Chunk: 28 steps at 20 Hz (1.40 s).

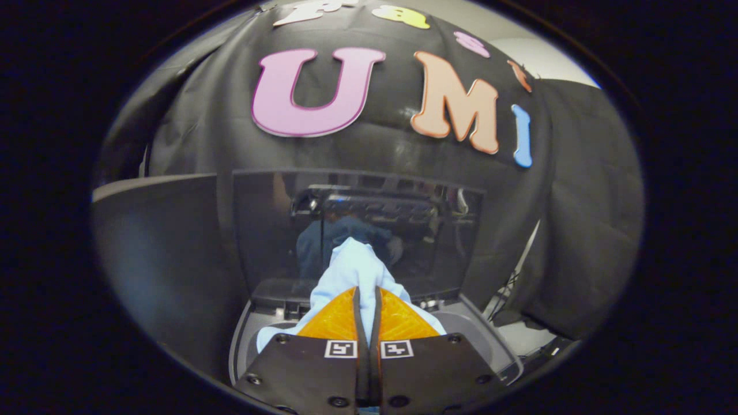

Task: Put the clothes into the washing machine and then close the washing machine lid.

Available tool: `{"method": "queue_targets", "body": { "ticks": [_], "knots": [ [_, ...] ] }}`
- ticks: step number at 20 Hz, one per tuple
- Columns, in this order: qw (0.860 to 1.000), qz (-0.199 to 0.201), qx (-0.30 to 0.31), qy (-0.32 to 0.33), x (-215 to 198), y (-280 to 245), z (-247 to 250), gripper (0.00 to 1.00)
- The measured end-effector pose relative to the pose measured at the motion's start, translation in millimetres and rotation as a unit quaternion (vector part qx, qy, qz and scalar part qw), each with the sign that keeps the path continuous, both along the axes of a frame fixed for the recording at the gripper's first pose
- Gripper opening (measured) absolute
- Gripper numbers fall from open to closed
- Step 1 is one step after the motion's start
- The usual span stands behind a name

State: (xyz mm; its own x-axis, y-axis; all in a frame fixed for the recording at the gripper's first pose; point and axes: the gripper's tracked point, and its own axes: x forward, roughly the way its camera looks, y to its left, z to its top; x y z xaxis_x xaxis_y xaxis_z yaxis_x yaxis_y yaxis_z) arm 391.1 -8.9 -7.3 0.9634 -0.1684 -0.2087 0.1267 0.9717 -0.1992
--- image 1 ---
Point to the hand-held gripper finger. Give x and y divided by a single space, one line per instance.
376 369
362 369

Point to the light blue shirt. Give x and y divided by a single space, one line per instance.
351 265

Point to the black tripod stand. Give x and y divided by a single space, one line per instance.
506 288

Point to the black backdrop cloth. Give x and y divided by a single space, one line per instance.
576 202

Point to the beige cabinet with dark frame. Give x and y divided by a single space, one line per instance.
161 259

